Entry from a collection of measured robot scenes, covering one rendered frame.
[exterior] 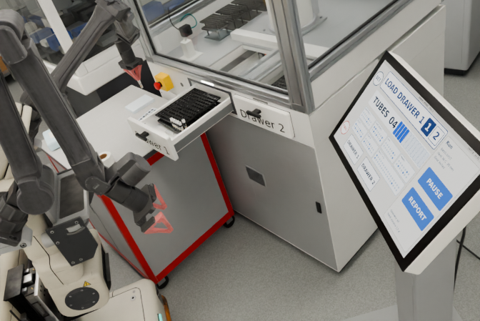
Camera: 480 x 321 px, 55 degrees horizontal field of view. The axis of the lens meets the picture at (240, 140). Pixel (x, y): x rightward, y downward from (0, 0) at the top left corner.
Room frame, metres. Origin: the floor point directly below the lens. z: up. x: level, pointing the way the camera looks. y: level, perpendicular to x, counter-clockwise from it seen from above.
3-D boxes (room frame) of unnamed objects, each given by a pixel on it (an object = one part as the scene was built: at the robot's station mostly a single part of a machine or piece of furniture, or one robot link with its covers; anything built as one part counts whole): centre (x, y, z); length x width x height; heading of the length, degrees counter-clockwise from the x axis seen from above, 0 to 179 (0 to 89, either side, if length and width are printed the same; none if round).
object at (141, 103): (2.05, 0.42, 0.77); 0.13 x 0.09 x 0.02; 121
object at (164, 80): (1.98, 0.26, 0.88); 0.07 x 0.05 x 0.07; 34
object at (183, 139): (1.66, 0.16, 0.86); 0.40 x 0.26 x 0.06; 124
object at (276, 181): (1.95, -0.36, 0.40); 1.03 x 0.95 x 0.80; 34
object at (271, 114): (1.46, -0.11, 0.87); 0.29 x 0.02 x 0.11; 34
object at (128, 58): (1.88, 0.35, 1.09); 0.10 x 0.07 x 0.07; 41
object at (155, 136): (1.54, 0.33, 0.87); 0.29 x 0.02 x 0.11; 34
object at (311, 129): (1.95, -0.36, 0.87); 1.02 x 0.95 x 0.14; 34
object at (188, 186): (1.89, 0.54, 0.38); 0.62 x 0.58 x 0.76; 34
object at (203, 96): (1.65, 0.16, 0.87); 0.22 x 0.18 x 0.06; 124
